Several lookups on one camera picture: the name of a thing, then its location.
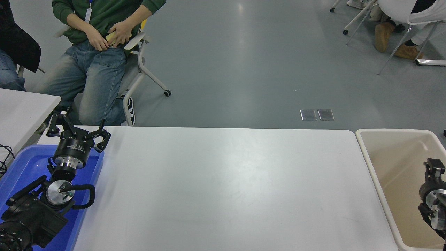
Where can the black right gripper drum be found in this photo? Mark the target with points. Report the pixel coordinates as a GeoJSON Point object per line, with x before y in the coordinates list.
{"type": "Point", "coordinates": [428, 190]}

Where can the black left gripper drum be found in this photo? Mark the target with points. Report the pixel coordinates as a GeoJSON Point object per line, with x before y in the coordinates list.
{"type": "Point", "coordinates": [71, 148]}

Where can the person's right hand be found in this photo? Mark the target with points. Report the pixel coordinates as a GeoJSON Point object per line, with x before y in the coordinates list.
{"type": "Point", "coordinates": [97, 40]}

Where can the person's left hand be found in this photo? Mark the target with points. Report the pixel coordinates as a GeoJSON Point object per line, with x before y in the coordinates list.
{"type": "Point", "coordinates": [121, 33]}

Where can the white side table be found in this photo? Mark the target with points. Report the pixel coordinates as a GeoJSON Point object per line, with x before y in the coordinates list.
{"type": "Point", "coordinates": [21, 111]}

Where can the large pale plastic bin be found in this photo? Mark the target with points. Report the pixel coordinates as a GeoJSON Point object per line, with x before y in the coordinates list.
{"type": "Point", "coordinates": [393, 164]}

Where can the blue plastic tray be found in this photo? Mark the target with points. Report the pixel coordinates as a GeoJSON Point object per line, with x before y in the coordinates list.
{"type": "Point", "coordinates": [24, 164]}

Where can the person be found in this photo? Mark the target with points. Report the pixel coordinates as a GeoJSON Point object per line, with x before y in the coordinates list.
{"type": "Point", "coordinates": [383, 36]}
{"type": "Point", "coordinates": [97, 76]}
{"type": "Point", "coordinates": [17, 45]}

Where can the white wheeled office chair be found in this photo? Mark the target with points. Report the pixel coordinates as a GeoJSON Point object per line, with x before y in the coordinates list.
{"type": "Point", "coordinates": [141, 62]}

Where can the silver floor bar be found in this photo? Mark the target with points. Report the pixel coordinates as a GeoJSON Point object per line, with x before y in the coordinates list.
{"type": "Point", "coordinates": [430, 62]}

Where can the silver floor plate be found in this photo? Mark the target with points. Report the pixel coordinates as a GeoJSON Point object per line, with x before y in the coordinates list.
{"type": "Point", "coordinates": [325, 114]}
{"type": "Point", "coordinates": [308, 115]}

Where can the white wheeled table leg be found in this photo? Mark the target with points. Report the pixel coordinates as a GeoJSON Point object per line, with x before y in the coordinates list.
{"type": "Point", "coordinates": [345, 31]}

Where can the white shell chair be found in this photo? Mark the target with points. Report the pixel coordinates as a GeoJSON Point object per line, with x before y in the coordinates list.
{"type": "Point", "coordinates": [393, 8]}

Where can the person's white shoe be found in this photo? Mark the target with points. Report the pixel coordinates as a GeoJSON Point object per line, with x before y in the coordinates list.
{"type": "Point", "coordinates": [355, 4]}

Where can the grey chair frame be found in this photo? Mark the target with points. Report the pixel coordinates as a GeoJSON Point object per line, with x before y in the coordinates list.
{"type": "Point", "coordinates": [20, 71]}

